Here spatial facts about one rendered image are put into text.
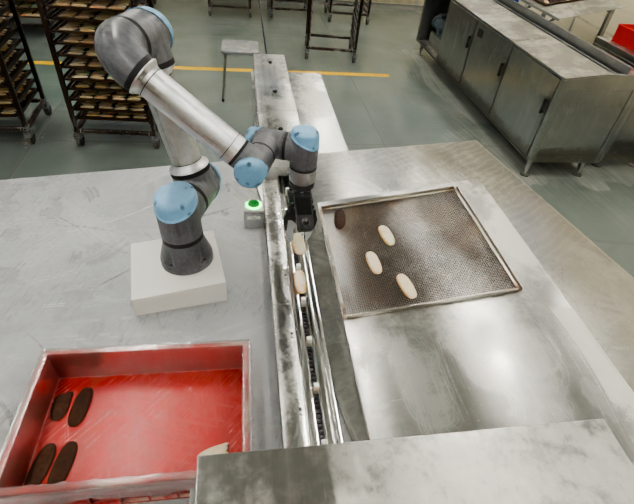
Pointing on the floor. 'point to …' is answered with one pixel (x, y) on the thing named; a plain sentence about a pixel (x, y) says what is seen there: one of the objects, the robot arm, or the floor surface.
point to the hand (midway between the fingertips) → (298, 239)
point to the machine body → (313, 109)
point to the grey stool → (236, 53)
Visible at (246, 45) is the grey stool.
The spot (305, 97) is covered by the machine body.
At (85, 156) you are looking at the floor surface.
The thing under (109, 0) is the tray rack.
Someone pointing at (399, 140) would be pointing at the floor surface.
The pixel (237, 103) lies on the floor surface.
